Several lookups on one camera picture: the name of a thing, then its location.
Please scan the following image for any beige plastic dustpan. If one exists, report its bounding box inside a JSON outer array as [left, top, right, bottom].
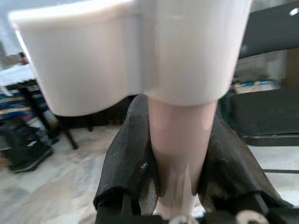
[[8, 0, 254, 220]]

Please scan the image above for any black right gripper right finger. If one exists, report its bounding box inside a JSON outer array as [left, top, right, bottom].
[[197, 109, 295, 209]]

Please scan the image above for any black folding chair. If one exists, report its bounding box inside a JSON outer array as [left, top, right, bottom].
[[217, 0, 299, 175]]

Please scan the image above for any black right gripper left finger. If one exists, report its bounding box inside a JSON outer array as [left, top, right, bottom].
[[93, 94, 164, 215]]

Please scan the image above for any black floor appliance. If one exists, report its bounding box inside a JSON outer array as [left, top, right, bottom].
[[0, 116, 54, 173]]

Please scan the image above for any brown wooden cabinet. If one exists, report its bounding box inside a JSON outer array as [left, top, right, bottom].
[[286, 49, 299, 88]]

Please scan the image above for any black low table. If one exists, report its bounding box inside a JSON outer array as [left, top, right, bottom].
[[0, 77, 131, 150]]

